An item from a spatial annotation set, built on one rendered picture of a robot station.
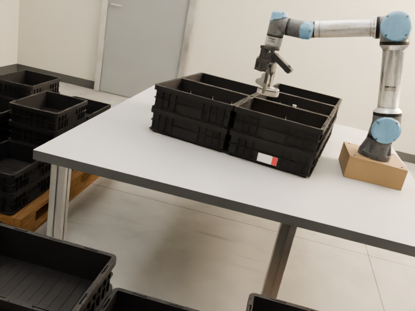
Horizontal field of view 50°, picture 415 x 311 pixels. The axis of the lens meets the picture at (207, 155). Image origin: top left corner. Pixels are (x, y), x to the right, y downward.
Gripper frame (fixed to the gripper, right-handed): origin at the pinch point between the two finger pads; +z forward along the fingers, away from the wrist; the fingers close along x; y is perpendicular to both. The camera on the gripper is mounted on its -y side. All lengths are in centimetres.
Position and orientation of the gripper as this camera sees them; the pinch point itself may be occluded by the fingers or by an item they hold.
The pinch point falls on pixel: (266, 90)
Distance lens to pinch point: 211.0
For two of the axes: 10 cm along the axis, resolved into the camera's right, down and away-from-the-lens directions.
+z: -1.8, 9.2, 3.4
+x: -4.5, 2.3, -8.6
